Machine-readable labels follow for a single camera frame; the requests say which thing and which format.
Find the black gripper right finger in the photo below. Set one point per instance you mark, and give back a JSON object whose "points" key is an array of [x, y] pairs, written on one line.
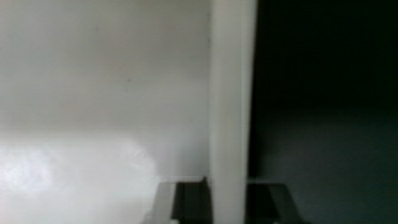
{"points": [[270, 207]]}

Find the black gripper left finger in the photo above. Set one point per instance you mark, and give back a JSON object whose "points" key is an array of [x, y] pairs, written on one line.
{"points": [[183, 203]]}

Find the white square tabletop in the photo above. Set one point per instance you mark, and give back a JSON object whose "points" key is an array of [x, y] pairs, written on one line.
{"points": [[125, 94]]}

